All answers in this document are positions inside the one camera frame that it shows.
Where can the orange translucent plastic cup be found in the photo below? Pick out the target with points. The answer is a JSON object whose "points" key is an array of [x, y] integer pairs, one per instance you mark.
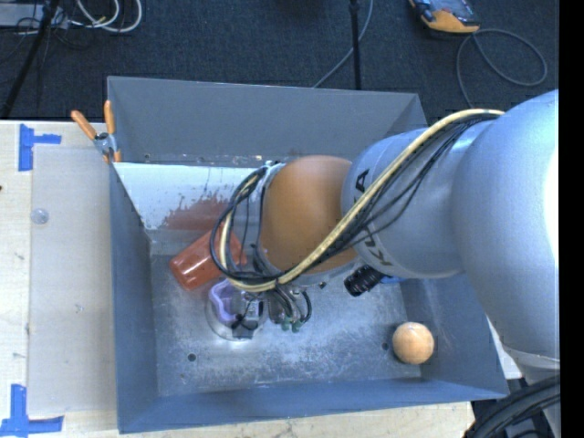
{"points": [[196, 263]]}

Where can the round wooden ball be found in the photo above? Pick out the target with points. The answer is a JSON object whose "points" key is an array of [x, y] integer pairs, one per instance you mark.
{"points": [[413, 342]]}

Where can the grey metal bin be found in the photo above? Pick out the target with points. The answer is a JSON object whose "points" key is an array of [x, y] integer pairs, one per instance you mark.
{"points": [[274, 121]]}

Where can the small clear dome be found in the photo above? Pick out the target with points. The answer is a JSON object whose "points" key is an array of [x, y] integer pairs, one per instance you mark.
{"points": [[39, 215]]}

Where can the black cylinder on white bracket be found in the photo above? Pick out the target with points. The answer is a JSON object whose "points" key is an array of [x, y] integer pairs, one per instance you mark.
{"points": [[362, 280]]}

